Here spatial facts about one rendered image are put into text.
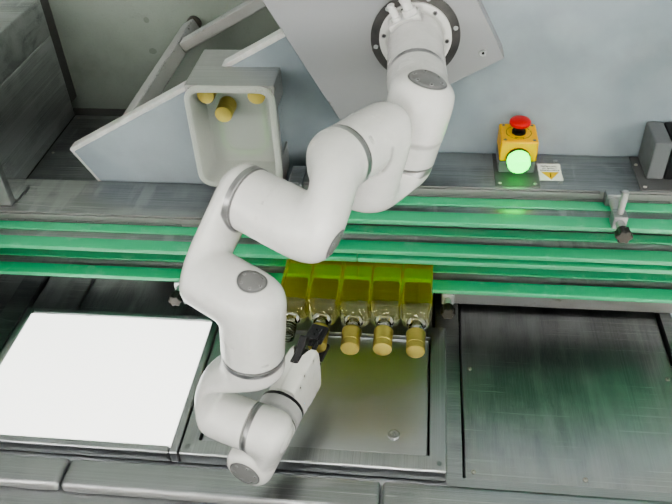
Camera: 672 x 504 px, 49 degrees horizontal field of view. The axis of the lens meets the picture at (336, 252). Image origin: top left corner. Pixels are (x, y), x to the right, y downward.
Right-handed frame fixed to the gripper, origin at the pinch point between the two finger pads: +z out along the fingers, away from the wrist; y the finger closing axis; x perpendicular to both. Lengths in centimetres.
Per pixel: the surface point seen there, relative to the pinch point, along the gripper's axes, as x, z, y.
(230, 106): 28.7, 28.8, 27.3
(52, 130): 112, 63, -12
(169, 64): 70, 69, 12
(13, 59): 110, 56, 14
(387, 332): -11.5, 4.9, 1.7
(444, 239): -15.4, 28.3, 6.0
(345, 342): -5.2, 0.5, 1.4
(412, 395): -16.8, 4.1, -12.6
